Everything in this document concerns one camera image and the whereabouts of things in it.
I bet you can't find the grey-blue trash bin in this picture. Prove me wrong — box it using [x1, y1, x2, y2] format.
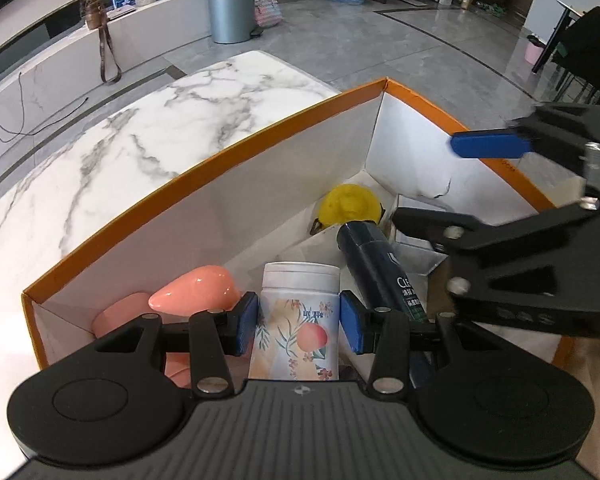
[205, 0, 263, 45]

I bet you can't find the small pink bin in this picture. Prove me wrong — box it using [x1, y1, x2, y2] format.
[525, 35, 547, 65]

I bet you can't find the pink pump bottle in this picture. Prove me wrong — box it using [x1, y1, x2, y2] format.
[147, 266, 242, 313]

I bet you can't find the brown camera case with strap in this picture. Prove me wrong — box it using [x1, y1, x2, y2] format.
[79, 0, 123, 85]

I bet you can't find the white floral jar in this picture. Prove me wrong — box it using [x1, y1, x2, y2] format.
[247, 261, 342, 383]

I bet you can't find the orange cardboard box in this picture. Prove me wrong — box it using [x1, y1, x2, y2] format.
[21, 77, 578, 371]

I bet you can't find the white tv console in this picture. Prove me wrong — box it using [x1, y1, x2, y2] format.
[0, 0, 216, 161]

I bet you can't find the yellow tape measure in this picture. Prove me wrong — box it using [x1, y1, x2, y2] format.
[310, 184, 386, 236]

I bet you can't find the woven basket bag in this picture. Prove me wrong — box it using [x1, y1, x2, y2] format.
[252, 0, 283, 28]

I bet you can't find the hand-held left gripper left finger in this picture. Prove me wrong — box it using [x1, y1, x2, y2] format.
[92, 291, 261, 395]

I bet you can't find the long white box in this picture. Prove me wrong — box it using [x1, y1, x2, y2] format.
[267, 230, 348, 273]

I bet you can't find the black chair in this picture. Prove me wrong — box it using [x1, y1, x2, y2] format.
[532, 0, 600, 106]

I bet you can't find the dark shampoo bottle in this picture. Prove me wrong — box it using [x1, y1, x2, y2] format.
[336, 221, 431, 391]

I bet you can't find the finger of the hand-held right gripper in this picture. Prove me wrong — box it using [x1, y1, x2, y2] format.
[392, 205, 581, 307]
[450, 102, 600, 177]

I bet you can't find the pink cylindrical bottle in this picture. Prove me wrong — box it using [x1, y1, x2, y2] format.
[92, 292, 193, 390]

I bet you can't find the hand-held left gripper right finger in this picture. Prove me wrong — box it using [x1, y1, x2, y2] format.
[339, 290, 511, 395]

